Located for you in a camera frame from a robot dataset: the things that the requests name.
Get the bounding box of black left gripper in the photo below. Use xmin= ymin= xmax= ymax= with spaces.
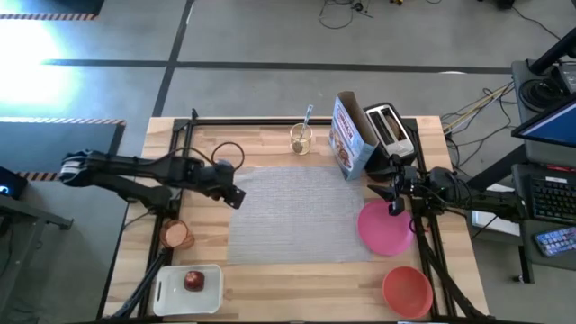
xmin=197 ymin=159 xmax=248 ymax=211

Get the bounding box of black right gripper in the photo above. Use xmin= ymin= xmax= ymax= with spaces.
xmin=367 ymin=155 xmax=424 ymax=217

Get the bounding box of pink plastic plate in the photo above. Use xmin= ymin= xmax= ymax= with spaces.
xmin=357 ymin=200 xmax=416 ymax=257

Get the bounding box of cinnamon squares cereal box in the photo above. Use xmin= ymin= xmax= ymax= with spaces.
xmin=328 ymin=91 xmax=380 ymax=182

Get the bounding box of brown toast slice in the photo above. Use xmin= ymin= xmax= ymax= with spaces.
xmin=385 ymin=114 xmax=404 ymax=141

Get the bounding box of orange faceted cup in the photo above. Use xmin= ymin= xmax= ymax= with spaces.
xmin=159 ymin=219 xmax=196 ymax=251

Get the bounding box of grey woven placemat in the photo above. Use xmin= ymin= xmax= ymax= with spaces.
xmin=227 ymin=165 xmax=374 ymax=266

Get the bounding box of orange plastic bowl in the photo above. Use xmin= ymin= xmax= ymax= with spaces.
xmin=382 ymin=265 xmax=435 ymax=320

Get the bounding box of red apple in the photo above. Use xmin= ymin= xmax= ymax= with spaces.
xmin=183 ymin=269 xmax=206 ymax=293

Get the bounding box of white plastic tray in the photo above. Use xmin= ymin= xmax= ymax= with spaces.
xmin=152 ymin=264 xmax=225 ymax=317

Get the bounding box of black two-slot toaster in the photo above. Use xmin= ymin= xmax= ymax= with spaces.
xmin=362 ymin=102 xmax=418 ymax=184

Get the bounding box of white paper sheet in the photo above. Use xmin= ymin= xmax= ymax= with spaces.
xmin=472 ymin=182 xmax=522 ymax=238

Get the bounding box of black backlit keyboard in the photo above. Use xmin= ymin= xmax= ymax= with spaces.
xmin=528 ymin=173 xmax=576 ymax=226

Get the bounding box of large black hazard-striped mat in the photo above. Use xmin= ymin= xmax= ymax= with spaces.
xmin=0 ymin=117 xmax=127 ymax=181

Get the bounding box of smartphone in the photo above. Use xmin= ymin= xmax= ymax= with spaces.
xmin=534 ymin=226 xmax=576 ymax=258

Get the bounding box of computer monitor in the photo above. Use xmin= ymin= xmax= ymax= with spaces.
xmin=511 ymin=96 xmax=576 ymax=149

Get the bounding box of grey computer desk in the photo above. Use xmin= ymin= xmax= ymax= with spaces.
xmin=465 ymin=58 xmax=576 ymax=284

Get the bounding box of grey metal stand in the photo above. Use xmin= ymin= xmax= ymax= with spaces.
xmin=0 ymin=193 xmax=76 ymax=324

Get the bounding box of black device with blue light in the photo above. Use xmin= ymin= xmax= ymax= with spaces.
xmin=0 ymin=166 xmax=29 ymax=202

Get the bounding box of small black hazard-striped mat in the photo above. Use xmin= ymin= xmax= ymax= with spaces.
xmin=0 ymin=0 xmax=105 ymax=22

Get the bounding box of black aluminium table frame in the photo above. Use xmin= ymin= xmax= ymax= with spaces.
xmin=96 ymin=107 xmax=491 ymax=324

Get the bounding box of bundle of cables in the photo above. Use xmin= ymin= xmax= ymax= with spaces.
xmin=440 ymin=80 xmax=518 ymax=175

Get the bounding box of coiled black cable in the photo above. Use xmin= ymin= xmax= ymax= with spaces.
xmin=519 ymin=78 xmax=559 ymax=113

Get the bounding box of thin black floor cable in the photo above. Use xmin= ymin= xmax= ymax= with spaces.
xmin=318 ymin=0 xmax=374 ymax=31

